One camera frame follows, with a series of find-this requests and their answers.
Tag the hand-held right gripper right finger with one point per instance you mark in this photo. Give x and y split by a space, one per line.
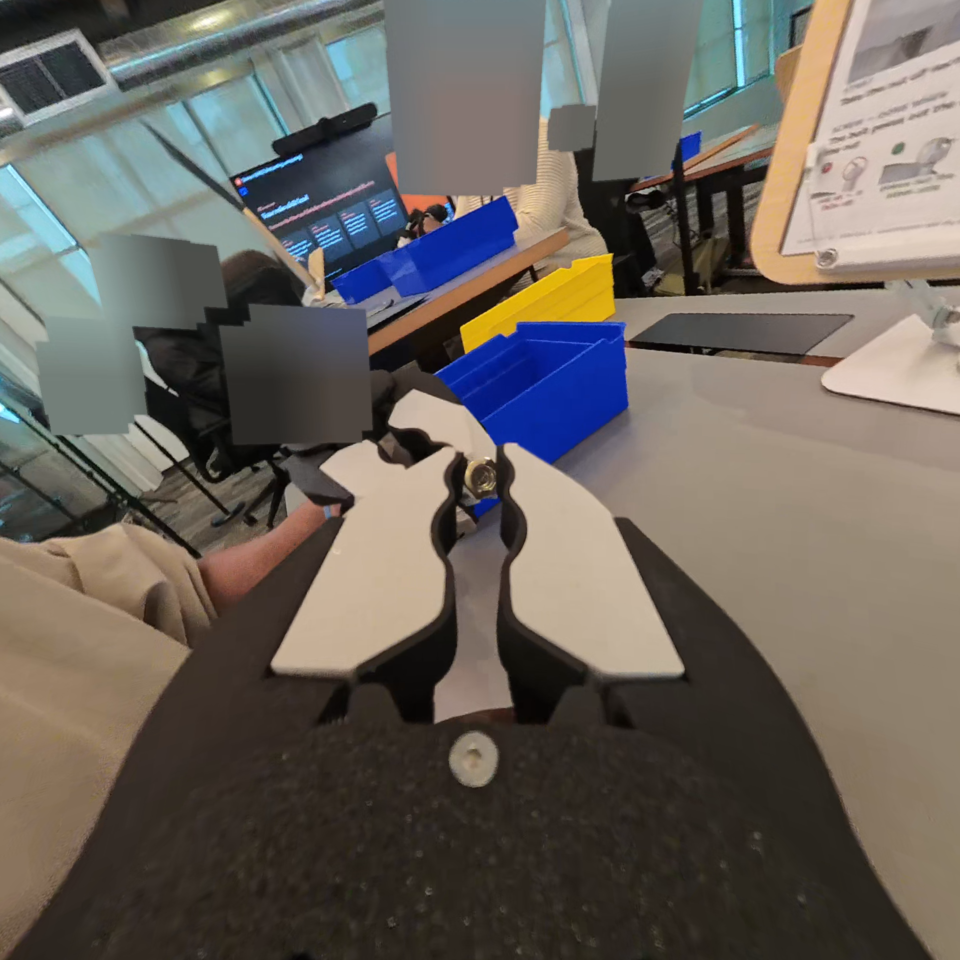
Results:
588 600

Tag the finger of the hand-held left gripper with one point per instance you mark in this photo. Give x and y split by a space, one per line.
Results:
368 468
443 420

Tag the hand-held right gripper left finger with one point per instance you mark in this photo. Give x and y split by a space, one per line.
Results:
360 600

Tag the silver bolt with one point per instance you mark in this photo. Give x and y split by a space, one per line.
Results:
483 480

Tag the blue divided storage bin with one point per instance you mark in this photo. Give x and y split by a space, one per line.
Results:
555 405

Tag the person's left forearm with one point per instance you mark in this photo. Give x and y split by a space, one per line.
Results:
255 563

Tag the person's right hand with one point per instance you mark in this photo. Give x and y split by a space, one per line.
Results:
488 717

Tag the small blue storage bin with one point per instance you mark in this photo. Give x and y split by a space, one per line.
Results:
360 282

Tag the yellow storage bin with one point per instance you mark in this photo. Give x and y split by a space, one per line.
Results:
540 308

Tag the brown wooden desk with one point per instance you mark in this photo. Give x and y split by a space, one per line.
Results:
503 275

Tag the computer monitor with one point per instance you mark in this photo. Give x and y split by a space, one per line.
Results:
323 218

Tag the black light stand pole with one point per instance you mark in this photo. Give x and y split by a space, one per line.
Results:
90 480

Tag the dark flat tablet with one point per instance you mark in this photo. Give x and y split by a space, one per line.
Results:
735 333

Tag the brown wooden table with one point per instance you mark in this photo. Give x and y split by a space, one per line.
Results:
720 150

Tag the white document stand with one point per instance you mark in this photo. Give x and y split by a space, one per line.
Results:
900 368

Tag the instruction sheet on stand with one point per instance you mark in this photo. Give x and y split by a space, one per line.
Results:
780 180

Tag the white ceiling vent grille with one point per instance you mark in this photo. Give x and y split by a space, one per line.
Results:
53 75

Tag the white instruction board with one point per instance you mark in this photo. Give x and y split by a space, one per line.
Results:
900 165

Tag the silver ventilation duct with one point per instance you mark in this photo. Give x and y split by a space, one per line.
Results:
225 38

